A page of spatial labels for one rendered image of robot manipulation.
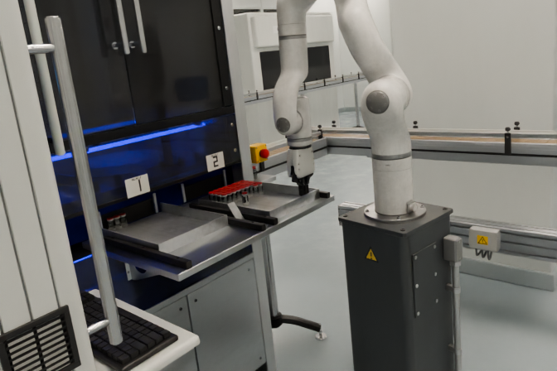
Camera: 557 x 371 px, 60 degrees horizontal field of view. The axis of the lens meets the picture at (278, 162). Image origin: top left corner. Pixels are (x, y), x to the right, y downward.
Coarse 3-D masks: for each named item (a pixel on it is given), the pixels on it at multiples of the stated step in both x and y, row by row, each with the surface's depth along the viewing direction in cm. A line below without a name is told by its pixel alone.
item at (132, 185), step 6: (126, 180) 152; (132, 180) 153; (144, 180) 157; (126, 186) 152; (132, 186) 153; (138, 186) 155; (144, 186) 157; (132, 192) 153; (138, 192) 155; (144, 192) 157
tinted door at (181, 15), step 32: (128, 0) 150; (160, 0) 158; (192, 0) 169; (128, 32) 150; (160, 32) 159; (192, 32) 169; (128, 64) 151; (160, 64) 160; (192, 64) 170; (160, 96) 161; (192, 96) 171
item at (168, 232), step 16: (176, 208) 166; (128, 224) 161; (144, 224) 160; (160, 224) 158; (176, 224) 156; (192, 224) 154; (208, 224) 144; (224, 224) 149; (128, 240) 141; (144, 240) 135; (160, 240) 143; (176, 240) 135; (192, 240) 140
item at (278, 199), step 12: (264, 192) 182; (276, 192) 181; (288, 192) 177; (312, 192) 165; (204, 204) 169; (216, 204) 165; (240, 204) 171; (252, 204) 169; (264, 204) 168; (276, 204) 166; (288, 204) 156; (300, 204) 160; (276, 216) 151
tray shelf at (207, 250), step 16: (304, 208) 159; (208, 240) 140; (224, 240) 138; (240, 240) 137; (256, 240) 140; (112, 256) 139; (128, 256) 134; (144, 256) 133; (192, 256) 130; (208, 256) 128; (224, 256) 131; (160, 272) 124; (176, 272) 120; (192, 272) 123
